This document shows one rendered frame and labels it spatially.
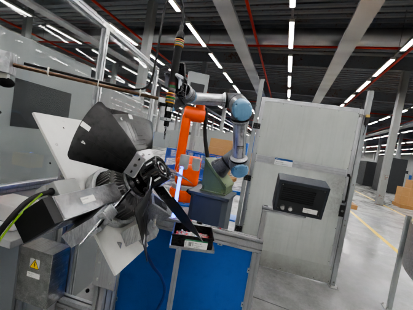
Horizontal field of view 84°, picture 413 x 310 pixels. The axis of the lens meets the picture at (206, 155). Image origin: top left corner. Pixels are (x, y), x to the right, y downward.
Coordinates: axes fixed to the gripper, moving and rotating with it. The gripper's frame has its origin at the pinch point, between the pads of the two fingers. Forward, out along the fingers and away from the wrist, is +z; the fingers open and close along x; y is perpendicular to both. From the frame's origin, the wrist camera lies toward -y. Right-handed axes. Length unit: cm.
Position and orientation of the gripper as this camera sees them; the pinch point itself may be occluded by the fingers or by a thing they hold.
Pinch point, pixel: (171, 73)
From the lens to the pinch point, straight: 108.9
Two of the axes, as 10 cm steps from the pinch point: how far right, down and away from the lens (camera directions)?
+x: -9.7, -1.7, 1.9
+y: -1.7, 9.8, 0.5
